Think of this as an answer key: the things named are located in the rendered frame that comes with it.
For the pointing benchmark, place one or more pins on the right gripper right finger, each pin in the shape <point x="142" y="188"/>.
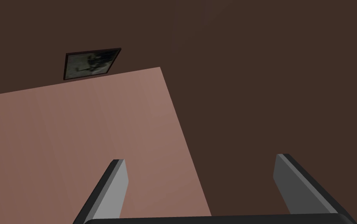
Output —
<point x="302" y="191"/>

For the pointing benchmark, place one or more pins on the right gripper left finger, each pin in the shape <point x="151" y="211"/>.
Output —
<point x="111" y="194"/>

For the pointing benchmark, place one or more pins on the dark framed wall picture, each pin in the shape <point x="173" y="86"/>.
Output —
<point x="89" y="63"/>

